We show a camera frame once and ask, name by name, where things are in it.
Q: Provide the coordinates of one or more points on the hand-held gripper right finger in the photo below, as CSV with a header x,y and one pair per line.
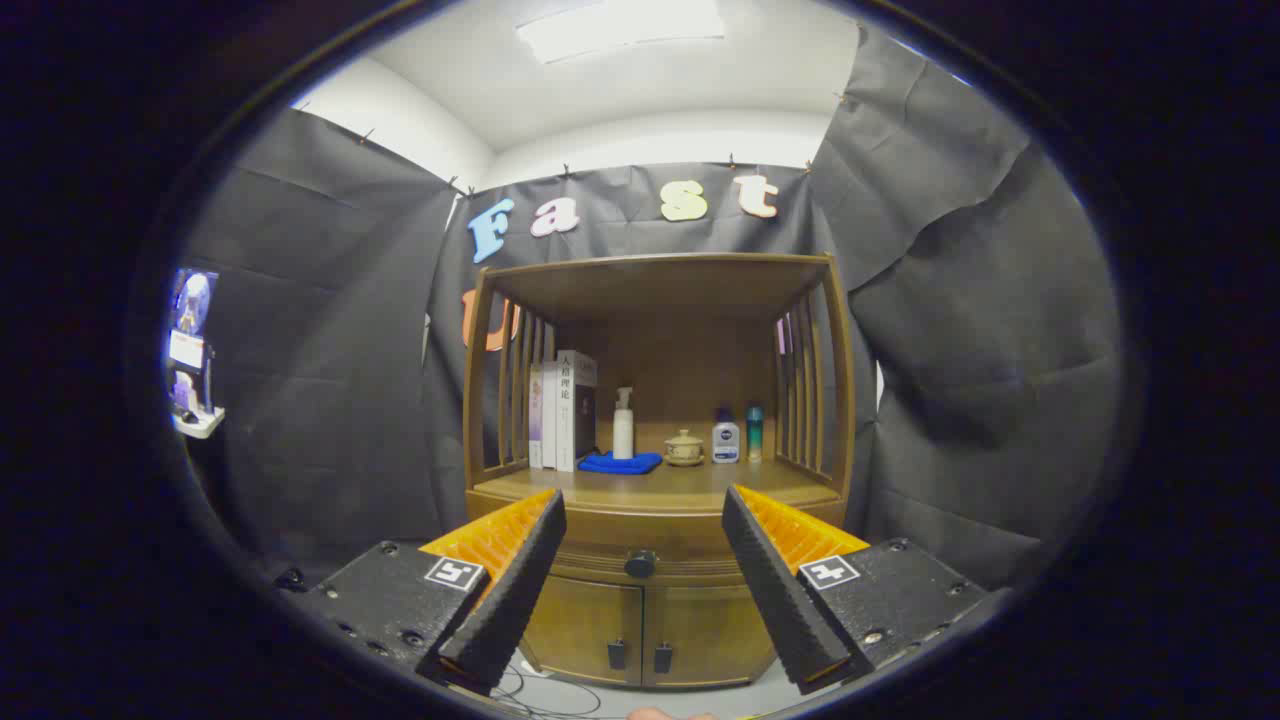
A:
x,y
780,590

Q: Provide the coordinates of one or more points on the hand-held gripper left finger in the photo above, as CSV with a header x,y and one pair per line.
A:
x,y
510,600

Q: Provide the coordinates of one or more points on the black drawer knob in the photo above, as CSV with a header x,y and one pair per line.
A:
x,y
640,564

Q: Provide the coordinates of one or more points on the wooden drawer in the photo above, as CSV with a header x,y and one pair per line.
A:
x,y
640,530

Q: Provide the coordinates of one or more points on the wooden cabinet door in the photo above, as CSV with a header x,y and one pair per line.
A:
x,y
585,630
710,635

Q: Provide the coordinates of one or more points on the wooden countertop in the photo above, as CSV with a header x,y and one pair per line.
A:
x,y
680,485

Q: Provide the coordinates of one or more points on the wooden cabinet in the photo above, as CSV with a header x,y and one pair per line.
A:
x,y
700,290

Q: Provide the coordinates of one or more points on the teal spray can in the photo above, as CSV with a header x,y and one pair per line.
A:
x,y
754,435

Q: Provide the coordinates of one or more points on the white lotion bottle blue cap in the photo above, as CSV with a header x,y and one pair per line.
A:
x,y
726,442

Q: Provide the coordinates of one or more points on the beige lidded teacup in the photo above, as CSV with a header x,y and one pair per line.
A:
x,y
684,450

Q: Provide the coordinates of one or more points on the blue folded cloth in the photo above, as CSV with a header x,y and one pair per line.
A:
x,y
620,464

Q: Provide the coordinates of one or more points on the pale purple book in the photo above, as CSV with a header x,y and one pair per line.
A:
x,y
535,420

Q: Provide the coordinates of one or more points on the white book with dark cover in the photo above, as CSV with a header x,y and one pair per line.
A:
x,y
567,420

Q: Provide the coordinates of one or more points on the white pump bottle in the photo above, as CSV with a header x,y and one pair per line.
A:
x,y
623,435

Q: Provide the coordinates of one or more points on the black electronics box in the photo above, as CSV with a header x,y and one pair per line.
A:
x,y
290,579

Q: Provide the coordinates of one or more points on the black backdrop cloth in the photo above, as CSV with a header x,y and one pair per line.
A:
x,y
330,350

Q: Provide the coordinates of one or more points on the cluttered white side shelf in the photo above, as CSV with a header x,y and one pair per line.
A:
x,y
190,350

